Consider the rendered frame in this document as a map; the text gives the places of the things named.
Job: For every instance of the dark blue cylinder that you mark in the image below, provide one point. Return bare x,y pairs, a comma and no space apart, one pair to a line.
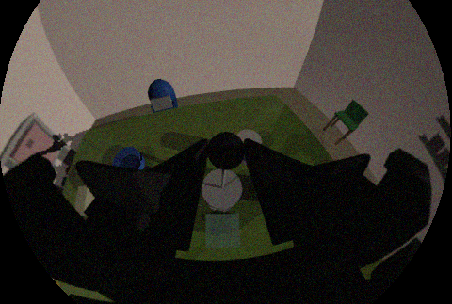
129,158

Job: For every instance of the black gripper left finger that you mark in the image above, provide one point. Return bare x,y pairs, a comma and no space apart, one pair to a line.
169,192

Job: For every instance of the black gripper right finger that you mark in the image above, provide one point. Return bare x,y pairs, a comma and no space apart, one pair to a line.
288,190

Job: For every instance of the french press coffee maker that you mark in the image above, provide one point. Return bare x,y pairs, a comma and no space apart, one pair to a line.
221,188

